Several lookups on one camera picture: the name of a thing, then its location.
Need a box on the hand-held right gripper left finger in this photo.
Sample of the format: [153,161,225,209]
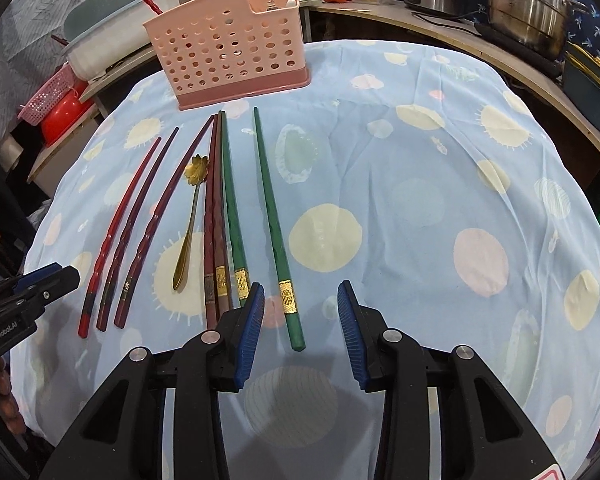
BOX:
[40,282,266,480]

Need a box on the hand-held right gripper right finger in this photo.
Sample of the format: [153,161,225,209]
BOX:
[336,280,563,480]

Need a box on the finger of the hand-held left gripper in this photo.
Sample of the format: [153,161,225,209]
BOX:
[0,261,65,308]
[7,266,82,317]

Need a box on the dark maroon twisted chopstick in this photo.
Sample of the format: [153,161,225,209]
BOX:
[96,126,180,332]
[113,115,216,330]

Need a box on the green gold-band chopstick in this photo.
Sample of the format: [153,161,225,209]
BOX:
[252,107,307,352]
[220,111,253,309]

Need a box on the brown gold-band chopstick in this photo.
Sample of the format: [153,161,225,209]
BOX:
[214,110,233,317]

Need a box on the dark red gold-band chopstick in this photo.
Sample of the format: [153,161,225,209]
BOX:
[203,114,220,328]

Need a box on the gold flower spoon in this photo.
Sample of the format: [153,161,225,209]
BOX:
[172,155,207,292]

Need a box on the pink perforated utensil basket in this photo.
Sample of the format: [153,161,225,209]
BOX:
[143,0,312,112]

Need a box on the white roll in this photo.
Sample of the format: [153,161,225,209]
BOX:
[0,135,28,171]

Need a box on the blue printed tablecloth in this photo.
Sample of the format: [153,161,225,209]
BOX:
[10,37,600,480]

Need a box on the red plastic bowl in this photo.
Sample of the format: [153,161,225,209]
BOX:
[41,91,101,145]

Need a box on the small pink mesh basket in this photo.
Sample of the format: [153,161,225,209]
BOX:
[17,65,88,126]

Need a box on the white plastic basin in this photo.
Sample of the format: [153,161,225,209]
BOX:
[62,20,153,81]

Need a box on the grey striped cloth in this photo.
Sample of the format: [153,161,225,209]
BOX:
[0,0,81,156]

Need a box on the white tub with teal lid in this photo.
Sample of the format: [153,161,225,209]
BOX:
[62,0,181,48]

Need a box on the black induction cooker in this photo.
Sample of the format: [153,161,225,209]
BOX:
[472,22,568,76]

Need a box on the steel steamer pot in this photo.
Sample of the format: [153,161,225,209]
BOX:
[475,0,591,61]

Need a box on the blue floral cloth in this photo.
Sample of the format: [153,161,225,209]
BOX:
[375,0,600,61]

